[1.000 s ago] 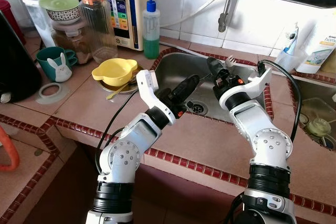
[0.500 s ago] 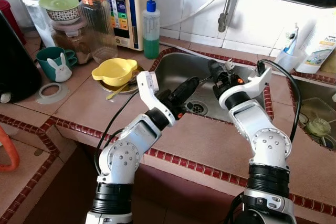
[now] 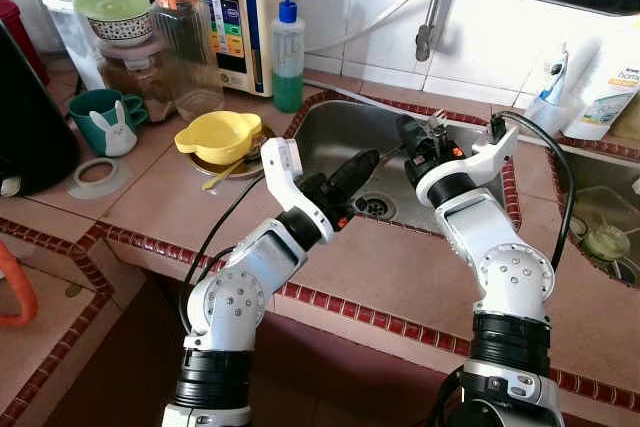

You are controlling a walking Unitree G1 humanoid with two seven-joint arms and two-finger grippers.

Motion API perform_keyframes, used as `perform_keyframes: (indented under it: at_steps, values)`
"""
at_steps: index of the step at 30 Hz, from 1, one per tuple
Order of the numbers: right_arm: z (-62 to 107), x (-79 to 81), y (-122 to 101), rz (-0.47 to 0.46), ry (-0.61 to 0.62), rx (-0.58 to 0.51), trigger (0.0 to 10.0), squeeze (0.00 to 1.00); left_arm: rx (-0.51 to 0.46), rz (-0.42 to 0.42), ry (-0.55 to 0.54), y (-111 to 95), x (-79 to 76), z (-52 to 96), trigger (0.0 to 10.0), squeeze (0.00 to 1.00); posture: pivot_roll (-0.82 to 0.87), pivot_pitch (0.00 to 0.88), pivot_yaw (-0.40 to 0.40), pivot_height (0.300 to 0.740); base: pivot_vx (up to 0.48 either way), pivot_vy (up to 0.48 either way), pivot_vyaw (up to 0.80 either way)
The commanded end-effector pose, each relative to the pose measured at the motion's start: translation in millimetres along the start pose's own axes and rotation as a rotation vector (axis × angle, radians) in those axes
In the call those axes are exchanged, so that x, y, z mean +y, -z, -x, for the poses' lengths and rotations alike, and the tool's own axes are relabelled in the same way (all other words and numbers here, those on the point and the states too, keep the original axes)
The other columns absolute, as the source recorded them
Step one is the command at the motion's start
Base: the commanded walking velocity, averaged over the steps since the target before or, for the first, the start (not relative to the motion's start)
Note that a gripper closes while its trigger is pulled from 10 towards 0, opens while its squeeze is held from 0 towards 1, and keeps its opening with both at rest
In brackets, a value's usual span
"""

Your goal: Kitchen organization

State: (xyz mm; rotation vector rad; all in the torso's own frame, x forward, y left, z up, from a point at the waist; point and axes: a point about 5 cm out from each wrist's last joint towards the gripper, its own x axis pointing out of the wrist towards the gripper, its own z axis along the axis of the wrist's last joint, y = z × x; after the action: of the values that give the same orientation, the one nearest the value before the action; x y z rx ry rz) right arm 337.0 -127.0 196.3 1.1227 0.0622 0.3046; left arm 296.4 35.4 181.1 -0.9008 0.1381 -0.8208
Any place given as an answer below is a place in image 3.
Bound yellow plastic bowl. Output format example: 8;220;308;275
175;110;264;167

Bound dark red canister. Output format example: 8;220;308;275
0;0;49;89

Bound white detergent bottle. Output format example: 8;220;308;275
562;42;640;142

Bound yellow sponge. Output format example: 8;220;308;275
610;97;640;144

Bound blue white toothbrush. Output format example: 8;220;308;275
540;44;572;107

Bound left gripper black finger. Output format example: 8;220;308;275
322;169;371;206
335;147;384;180

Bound green round lid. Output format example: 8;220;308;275
75;0;153;24

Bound green rabbit mug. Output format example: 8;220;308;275
68;89;149;159

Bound clear plastic ring lid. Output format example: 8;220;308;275
68;157;131;201

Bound clear plastic food container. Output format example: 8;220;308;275
568;182;627;235

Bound orange hose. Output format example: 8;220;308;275
0;239;40;327

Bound patterned ceramic bowl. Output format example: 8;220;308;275
88;15;153;46

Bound black kettle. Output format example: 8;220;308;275
0;22;82;199

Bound clear pitcher orange lid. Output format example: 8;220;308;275
143;0;227;121

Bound white plastic container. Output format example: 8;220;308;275
40;0;111;91

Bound white hose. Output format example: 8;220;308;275
303;0;447;56

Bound round metal sink drain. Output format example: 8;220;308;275
355;192;397;221

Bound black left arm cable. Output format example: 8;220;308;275
178;172;267;338

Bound steel sink basin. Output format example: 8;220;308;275
545;147;640;289
285;92;522;239

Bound green lidded cup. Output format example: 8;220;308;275
585;225;632;262

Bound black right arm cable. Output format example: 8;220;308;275
425;110;579;427

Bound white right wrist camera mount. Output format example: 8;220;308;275
415;122;522;189

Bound green soap bottle blue cap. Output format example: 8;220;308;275
272;0;306;114

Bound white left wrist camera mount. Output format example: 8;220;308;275
260;137;307;214

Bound glass jar brown contents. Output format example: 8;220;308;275
95;37;177;124

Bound clear plastic cup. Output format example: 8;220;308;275
522;92;577;139

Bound metal faucet beige filter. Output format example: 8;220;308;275
415;0;499;64

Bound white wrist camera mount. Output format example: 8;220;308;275
260;137;307;214
415;122;522;189

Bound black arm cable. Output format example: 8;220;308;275
425;110;579;427
178;172;267;338

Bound beige water purifier appliance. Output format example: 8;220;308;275
185;0;292;99

